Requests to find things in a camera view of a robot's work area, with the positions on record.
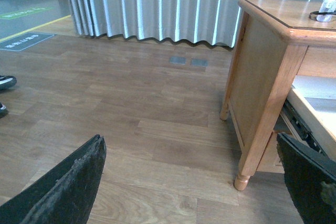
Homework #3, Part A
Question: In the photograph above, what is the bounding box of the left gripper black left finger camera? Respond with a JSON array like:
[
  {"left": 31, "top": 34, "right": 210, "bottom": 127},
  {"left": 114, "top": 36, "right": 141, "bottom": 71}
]
[{"left": 1, "top": 135, "right": 107, "bottom": 223}]

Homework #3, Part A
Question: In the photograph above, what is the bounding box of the light wooden nightstand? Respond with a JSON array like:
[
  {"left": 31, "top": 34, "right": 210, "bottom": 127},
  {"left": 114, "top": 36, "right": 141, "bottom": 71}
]
[{"left": 220, "top": 0, "right": 335, "bottom": 190}]

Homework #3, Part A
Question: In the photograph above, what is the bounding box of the green floor sign sticker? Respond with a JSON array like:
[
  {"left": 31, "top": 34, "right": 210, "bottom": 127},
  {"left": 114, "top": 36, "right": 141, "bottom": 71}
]
[{"left": 1, "top": 7, "right": 52, "bottom": 20}]

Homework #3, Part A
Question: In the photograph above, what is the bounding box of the grey floor outlet plate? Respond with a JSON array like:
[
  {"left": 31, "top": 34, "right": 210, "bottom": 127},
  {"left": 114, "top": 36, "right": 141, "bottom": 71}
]
[
  {"left": 169, "top": 56, "right": 186, "bottom": 65},
  {"left": 191, "top": 59, "right": 208, "bottom": 67}
]

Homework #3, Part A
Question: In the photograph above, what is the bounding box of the blue floor sign sticker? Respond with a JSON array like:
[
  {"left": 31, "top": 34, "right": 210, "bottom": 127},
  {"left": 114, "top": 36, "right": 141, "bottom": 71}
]
[{"left": 1, "top": 32, "right": 55, "bottom": 52}]

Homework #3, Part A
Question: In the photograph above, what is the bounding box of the wooden nightstand drawer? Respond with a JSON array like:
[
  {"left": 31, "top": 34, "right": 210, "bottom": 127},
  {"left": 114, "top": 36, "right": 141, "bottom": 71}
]
[{"left": 282, "top": 76, "right": 335, "bottom": 160}]

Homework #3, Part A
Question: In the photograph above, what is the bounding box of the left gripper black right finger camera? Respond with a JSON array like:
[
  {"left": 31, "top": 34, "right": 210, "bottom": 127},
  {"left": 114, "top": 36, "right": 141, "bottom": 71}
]
[{"left": 277, "top": 133, "right": 335, "bottom": 223}]

